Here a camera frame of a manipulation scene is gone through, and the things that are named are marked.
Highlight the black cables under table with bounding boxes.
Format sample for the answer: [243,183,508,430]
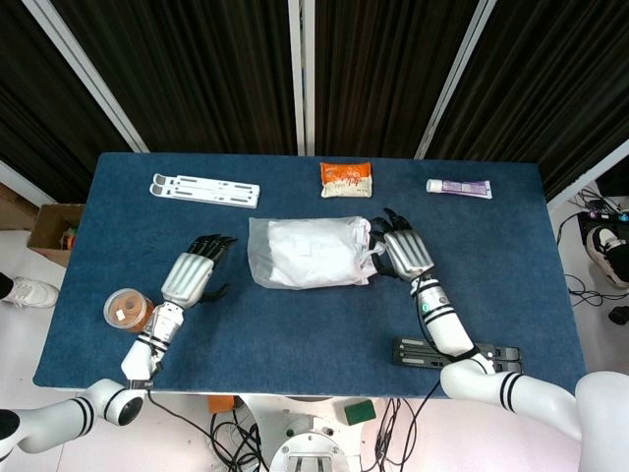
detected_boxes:
[146,395,443,472]

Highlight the cardboard box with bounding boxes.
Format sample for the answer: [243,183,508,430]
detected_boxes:
[27,203,86,268]

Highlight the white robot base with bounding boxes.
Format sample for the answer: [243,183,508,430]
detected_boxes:
[240,395,379,472]

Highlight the white garment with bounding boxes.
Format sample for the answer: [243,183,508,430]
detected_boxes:
[267,218,377,286]

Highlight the blue carpeted table top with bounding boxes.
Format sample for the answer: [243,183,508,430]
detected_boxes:
[32,151,589,398]

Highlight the clear jar with orange contents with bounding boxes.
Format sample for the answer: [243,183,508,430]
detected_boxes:
[103,287,156,335]

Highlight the orange white snack packet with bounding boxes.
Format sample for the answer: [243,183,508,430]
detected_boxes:
[319,161,374,200]

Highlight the green block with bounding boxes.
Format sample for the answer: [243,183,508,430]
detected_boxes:
[343,399,376,426]

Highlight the black white sneaker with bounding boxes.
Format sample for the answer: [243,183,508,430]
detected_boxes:
[586,225,629,289]

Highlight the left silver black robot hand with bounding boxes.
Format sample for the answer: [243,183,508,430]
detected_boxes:
[160,234,239,309]

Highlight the black folding laptop stand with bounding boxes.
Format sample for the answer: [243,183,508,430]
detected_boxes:
[391,336,526,377]

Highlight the clear plastic bag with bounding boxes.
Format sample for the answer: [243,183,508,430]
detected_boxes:
[247,214,386,290]

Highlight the black floor cables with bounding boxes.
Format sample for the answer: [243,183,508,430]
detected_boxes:
[555,186,629,309]

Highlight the purple white tube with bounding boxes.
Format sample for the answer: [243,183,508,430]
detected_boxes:
[425,178,493,201]

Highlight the white folding laptop stand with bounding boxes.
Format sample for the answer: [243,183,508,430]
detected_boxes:
[148,172,261,208]

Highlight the black electronic device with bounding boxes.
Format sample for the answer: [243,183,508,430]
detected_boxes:
[577,208,629,242]

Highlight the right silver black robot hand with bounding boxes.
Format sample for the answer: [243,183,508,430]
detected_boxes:
[365,207,437,282]

